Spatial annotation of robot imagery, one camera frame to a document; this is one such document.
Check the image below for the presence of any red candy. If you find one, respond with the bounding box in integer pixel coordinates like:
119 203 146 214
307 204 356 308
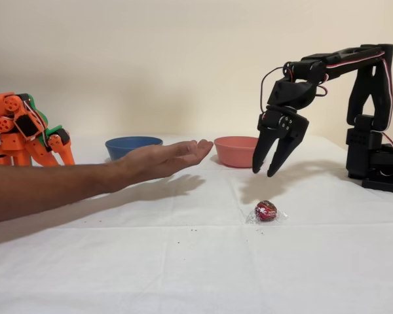
245 200 288 225

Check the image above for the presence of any person's forearm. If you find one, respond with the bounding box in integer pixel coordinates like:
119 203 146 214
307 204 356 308
0 162 119 225

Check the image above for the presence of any person's hand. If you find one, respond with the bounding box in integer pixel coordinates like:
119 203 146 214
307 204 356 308
111 139 214 192

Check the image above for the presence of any red bowl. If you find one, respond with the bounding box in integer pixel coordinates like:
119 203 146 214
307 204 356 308
213 136 260 169

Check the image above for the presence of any blue bowl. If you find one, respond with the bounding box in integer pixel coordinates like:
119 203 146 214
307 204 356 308
105 136 164 162

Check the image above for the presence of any white tablecloth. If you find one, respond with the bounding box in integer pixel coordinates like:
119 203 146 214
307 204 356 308
0 132 393 314

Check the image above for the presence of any gripper servo cable loop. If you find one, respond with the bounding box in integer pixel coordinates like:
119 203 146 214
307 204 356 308
259 66 288 114

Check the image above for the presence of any orange arm servo cable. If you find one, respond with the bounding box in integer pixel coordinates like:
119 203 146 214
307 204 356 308
22 97 50 141

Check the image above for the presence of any red white arm cable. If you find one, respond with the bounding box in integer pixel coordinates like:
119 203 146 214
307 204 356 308
324 48 393 133

